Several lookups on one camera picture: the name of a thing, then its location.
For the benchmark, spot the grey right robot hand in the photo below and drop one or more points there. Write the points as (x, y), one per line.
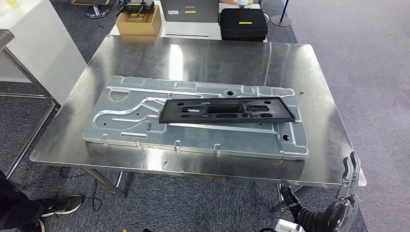
(339, 214)

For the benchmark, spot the black plastic panel part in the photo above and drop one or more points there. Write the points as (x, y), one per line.
(169, 115)

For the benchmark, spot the stainless steel workbench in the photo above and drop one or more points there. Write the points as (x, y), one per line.
(224, 60)

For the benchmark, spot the stamped sheet metal plate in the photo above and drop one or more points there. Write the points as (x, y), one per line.
(208, 137)

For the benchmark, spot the black pole grey round base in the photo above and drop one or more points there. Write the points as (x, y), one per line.
(281, 20)

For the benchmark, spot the black box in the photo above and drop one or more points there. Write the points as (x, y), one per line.
(243, 30)

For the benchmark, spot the white flat box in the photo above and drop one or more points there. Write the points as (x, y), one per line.
(192, 29)

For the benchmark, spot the grey laptop box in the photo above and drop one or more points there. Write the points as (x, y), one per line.
(192, 11)

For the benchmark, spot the brown cardboard box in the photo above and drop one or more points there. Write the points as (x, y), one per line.
(141, 27)

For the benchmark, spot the chrome disc chair base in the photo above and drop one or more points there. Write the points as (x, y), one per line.
(96, 11)

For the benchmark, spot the person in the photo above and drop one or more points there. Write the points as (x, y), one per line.
(16, 208)

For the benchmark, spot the white panelled steel table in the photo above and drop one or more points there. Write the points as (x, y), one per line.
(48, 48)

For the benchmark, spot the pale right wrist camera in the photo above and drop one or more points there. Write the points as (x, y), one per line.
(288, 226)

